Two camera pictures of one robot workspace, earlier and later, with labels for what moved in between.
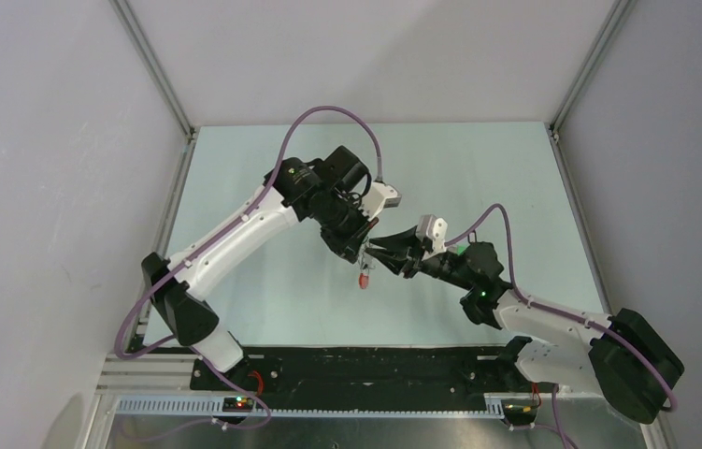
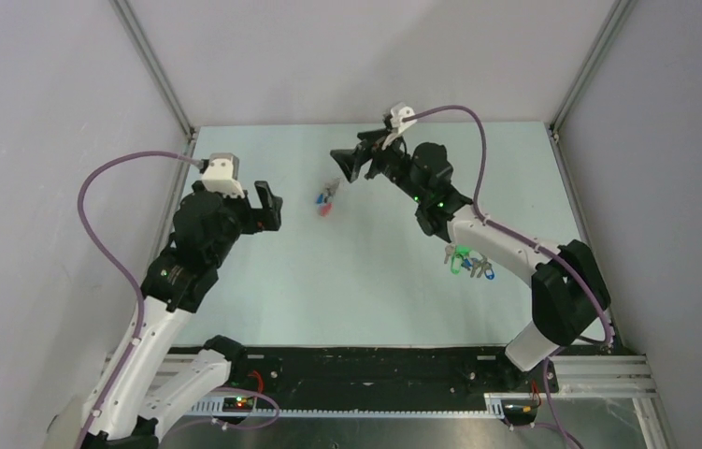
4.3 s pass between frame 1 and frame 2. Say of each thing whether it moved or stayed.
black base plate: stayed
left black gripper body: moved
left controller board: stayed
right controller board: stayed
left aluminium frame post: stayed
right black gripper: moved
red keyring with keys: moved
